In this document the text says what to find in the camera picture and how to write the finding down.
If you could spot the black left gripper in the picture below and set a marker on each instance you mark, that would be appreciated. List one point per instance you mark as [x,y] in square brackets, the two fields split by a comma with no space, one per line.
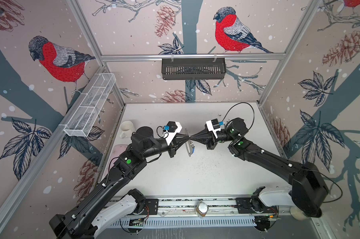
[174,145]

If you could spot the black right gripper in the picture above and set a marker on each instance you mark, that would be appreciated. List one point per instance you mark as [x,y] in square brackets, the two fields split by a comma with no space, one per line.
[210,141]

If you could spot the blue capped key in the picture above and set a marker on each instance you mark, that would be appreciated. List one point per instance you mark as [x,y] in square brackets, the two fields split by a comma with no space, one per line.
[193,148]

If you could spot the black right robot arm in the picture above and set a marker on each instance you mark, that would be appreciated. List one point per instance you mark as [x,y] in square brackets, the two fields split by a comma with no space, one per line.
[308,187]

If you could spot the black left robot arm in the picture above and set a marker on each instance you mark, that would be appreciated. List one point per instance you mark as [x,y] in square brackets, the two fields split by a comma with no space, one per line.
[125,168]

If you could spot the white ceramic mug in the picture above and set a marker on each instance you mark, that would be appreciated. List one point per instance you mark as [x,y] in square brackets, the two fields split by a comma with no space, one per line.
[127,129]

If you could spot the pink rectangular tray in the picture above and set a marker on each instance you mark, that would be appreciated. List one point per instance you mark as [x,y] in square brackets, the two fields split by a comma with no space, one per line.
[117,150]

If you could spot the tape roll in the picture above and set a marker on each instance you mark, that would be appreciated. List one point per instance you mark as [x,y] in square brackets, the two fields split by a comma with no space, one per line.
[298,214]

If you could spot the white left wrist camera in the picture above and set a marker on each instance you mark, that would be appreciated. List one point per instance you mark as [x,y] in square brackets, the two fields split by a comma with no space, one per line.
[170,130]

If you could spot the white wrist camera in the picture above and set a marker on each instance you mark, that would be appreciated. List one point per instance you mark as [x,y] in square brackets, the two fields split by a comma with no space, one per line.
[214,126]
[170,130]

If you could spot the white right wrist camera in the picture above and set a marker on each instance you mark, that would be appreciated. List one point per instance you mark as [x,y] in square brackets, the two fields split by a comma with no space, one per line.
[214,126]

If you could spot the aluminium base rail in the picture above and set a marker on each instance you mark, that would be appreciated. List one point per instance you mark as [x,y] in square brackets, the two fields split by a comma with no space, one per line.
[180,206]

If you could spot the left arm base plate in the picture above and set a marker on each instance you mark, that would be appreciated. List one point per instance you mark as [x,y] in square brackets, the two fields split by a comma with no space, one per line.
[148,207]

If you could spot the black slotted wall basket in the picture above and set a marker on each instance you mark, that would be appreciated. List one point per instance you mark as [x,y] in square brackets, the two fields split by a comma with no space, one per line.
[193,69]

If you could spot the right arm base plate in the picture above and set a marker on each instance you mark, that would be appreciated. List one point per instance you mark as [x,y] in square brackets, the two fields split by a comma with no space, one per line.
[251,206]

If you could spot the white wire mesh basket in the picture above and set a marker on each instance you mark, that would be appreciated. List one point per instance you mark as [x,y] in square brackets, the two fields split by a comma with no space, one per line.
[86,114]

